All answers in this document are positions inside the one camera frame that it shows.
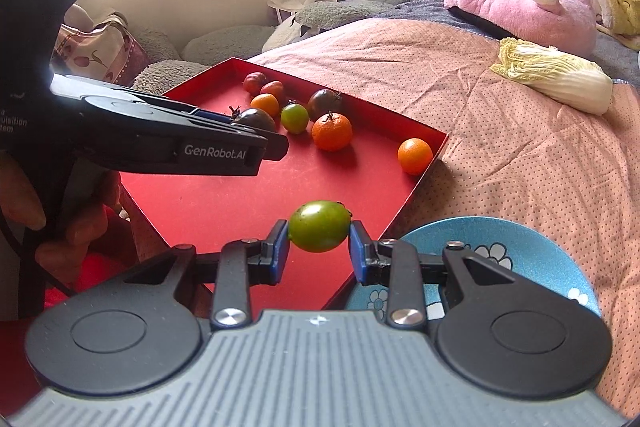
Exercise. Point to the person's left hand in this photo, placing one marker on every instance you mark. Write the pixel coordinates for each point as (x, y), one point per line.
(65, 226)

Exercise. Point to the napa cabbage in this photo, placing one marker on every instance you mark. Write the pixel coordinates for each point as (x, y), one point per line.
(566, 78)

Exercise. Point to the green red tomato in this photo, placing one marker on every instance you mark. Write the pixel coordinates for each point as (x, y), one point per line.
(294, 118)

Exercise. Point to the small orange kumquat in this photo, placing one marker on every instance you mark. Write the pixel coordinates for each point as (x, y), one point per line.
(268, 103)

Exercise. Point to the dark purple tomato back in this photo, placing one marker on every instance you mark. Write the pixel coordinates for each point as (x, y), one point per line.
(322, 102)

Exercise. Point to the dark purple tomato front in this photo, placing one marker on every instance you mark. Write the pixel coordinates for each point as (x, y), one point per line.
(253, 117)

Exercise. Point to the red plum right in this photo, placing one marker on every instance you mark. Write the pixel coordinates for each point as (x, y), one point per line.
(277, 89)

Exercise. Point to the red plum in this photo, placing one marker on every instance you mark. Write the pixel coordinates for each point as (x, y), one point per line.
(253, 83)
(277, 89)

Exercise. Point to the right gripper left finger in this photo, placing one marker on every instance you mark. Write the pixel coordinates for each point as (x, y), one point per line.
(242, 264)

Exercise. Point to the blue floral plate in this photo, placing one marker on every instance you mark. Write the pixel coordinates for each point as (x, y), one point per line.
(514, 247)

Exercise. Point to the dark purple tomato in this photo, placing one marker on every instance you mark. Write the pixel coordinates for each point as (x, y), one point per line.
(253, 117)
(322, 102)

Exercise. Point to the white tote bag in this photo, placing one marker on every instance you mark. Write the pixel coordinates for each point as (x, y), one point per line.
(295, 11)

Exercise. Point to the red shallow tray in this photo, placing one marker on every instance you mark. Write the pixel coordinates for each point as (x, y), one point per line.
(209, 212)

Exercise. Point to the red plum left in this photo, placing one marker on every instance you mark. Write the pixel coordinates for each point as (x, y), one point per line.
(253, 83)

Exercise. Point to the grey shark plush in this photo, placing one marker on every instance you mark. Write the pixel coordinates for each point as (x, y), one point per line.
(170, 67)

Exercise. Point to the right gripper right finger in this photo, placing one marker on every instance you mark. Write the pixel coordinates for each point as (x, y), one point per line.
(399, 267)

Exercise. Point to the pink dotted bedspread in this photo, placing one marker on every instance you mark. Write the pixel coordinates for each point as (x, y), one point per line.
(512, 153)

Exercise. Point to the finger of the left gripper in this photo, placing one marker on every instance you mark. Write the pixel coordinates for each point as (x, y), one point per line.
(277, 144)
(137, 137)

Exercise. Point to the orange kumquat near edge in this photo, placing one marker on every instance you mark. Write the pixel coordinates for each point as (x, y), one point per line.
(414, 156)

